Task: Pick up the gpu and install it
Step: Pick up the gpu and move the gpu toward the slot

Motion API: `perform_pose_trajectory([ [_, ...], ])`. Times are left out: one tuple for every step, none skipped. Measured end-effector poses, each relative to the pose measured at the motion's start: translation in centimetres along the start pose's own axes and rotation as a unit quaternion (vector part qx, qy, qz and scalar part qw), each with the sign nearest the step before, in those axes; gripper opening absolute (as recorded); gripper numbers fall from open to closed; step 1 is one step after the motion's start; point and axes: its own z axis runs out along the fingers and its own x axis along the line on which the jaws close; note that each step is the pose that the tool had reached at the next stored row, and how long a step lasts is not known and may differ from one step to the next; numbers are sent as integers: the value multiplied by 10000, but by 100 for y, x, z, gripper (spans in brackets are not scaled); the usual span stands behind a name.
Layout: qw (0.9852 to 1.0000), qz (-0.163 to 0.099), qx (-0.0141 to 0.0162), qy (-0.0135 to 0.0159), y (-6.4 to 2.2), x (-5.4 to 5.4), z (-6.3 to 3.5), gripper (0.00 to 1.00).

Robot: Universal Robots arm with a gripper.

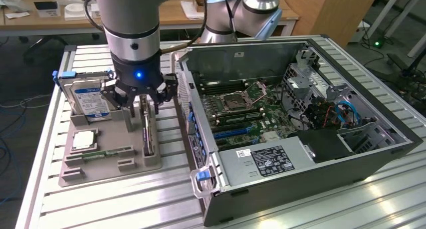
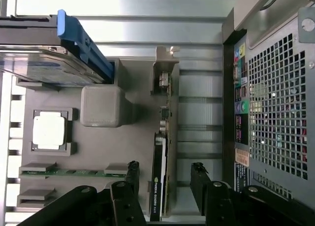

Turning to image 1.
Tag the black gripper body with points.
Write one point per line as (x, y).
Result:
(138, 74)

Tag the green graphics card black cooler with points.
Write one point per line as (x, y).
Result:
(149, 139)

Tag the hard disk with blue caddy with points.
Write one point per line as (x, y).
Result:
(84, 101)

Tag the blue card retainer clip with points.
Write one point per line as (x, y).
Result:
(190, 116)
(195, 129)

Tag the grey parts rack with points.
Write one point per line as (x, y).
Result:
(110, 139)

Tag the silver CPU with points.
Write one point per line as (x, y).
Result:
(83, 139)

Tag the CPU socket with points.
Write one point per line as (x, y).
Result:
(234, 101)

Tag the green loose RAM stick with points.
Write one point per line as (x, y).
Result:
(99, 154)

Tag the RAM stick in motherboard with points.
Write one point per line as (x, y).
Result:
(239, 117)

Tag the long expansion slot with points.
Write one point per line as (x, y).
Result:
(233, 133)

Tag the metal socket cover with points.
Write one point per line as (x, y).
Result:
(258, 91)

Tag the small white labelled box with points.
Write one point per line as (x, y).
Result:
(95, 13)

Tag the black office chair base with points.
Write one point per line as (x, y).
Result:
(50, 40)

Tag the white booklet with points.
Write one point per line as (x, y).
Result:
(191, 10)

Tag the green motherboard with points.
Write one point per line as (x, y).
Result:
(266, 114)

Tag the white box with round dish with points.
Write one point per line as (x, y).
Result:
(76, 10)

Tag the blue case release latch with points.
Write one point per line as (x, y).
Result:
(203, 176)

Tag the grey power supply unit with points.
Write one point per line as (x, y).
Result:
(239, 164)

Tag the wooden desk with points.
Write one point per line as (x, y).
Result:
(34, 23)

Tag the white box black top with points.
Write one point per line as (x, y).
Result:
(47, 5)

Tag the metal disk bay cage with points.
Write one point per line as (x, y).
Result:
(299, 86)

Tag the white paper slip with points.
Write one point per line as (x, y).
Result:
(16, 15)

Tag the black open PC case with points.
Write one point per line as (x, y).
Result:
(299, 189)

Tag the wooden cabinet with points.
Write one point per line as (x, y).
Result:
(333, 14)

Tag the power strip green light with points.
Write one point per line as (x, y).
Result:
(377, 43)

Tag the black stand base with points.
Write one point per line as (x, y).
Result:
(396, 60)

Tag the metal bay bracket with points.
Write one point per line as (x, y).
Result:
(366, 139)

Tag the white table frame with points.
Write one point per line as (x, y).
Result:
(417, 44)

